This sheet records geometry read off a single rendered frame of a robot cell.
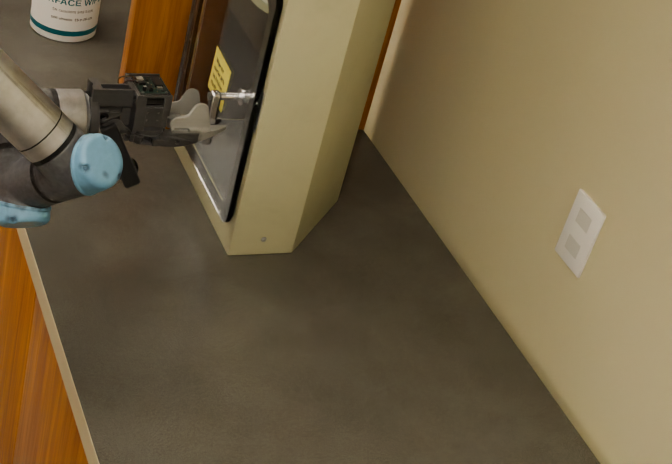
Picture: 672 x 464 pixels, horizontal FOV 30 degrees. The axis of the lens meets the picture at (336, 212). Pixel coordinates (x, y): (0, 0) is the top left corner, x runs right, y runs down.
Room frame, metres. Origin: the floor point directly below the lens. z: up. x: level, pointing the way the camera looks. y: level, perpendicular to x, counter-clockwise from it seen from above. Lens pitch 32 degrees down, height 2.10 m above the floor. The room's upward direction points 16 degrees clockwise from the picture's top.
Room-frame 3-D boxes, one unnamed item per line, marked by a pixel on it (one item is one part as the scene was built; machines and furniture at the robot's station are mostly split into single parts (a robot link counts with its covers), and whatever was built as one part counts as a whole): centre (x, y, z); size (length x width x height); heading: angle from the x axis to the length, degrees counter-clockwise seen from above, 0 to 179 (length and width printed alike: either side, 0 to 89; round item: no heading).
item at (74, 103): (1.52, 0.40, 1.17); 0.08 x 0.05 x 0.08; 31
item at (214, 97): (1.63, 0.20, 1.17); 0.05 x 0.03 x 0.10; 121
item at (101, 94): (1.56, 0.33, 1.17); 0.12 x 0.08 x 0.09; 121
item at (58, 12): (2.19, 0.62, 1.02); 0.13 x 0.13 x 0.15
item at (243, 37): (1.74, 0.23, 1.19); 0.30 x 0.01 x 0.40; 31
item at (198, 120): (1.59, 0.23, 1.17); 0.09 x 0.03 x 0.06; 117
